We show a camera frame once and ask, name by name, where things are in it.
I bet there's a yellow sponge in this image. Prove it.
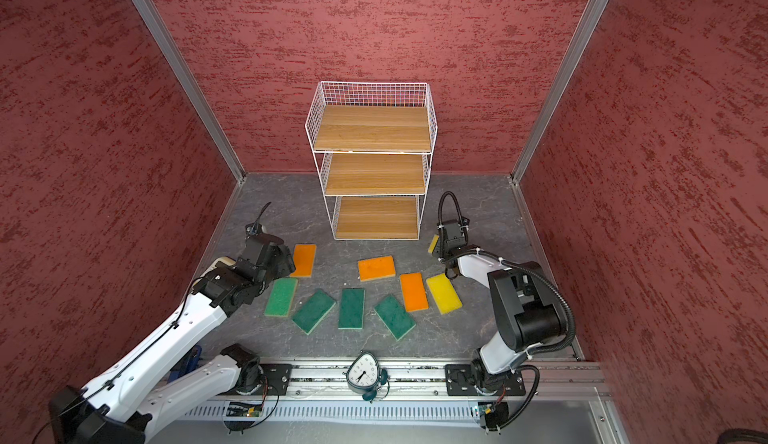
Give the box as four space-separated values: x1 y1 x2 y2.
427 235 440 258
427 274 463 315

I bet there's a dark green sponge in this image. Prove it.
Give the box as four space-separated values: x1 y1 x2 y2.
374 294 416 341
338 288 365 330
291 289 336 335

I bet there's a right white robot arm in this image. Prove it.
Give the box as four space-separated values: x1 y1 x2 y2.
432 220 576 392

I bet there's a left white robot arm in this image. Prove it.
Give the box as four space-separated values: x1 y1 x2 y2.
49 232 295 443

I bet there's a bottom wooden shelf board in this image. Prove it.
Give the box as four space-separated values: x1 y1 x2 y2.
335 197 419 240

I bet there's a wooden shelf board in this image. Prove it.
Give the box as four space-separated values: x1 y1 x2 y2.
335 197 419 240
321 153 429 197
313 106 432 154

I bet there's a middle wooden shelf board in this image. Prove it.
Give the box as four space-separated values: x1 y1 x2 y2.
321 153 429 197

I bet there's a top wooden shelf board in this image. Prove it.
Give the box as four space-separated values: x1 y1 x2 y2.
313 106 432 154

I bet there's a beige calculator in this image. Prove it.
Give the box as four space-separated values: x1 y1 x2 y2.
209 257 235 270

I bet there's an orange sponge far left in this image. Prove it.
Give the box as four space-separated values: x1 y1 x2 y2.
291 244 317 278

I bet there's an orange sponge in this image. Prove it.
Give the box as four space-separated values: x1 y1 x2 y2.
291 244 317 278
399 272 429 313
358 256 396 282

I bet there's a light green sponge left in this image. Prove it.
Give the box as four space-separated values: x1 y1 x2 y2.
264 278 298 318

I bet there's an orange sponge right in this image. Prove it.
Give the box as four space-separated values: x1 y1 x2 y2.
399 272 429 313

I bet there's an orange sponge centre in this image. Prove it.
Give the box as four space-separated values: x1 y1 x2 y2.
358 256 396 282

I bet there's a dark green sponge upright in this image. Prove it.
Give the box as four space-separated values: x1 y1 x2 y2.
338 288 365 330

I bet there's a blue stapler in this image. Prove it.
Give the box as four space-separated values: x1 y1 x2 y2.
167 345 202 383

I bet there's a white kitchen timer dial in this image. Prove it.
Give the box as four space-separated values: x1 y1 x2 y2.
346 351 389 403

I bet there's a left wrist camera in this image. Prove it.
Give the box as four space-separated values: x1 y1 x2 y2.
245 202 271 242

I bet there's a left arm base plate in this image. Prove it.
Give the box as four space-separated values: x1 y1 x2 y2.
232 364 293 399

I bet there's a white wire shelf rack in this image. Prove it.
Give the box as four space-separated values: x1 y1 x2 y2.
305 81 438 240

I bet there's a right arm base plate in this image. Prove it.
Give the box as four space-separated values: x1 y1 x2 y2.
444 364 526 397

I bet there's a black corrugated cable hose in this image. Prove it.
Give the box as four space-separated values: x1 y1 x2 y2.
436 191 577 358

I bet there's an aluminium mounting rail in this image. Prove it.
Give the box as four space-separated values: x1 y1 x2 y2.
122 358 610 403

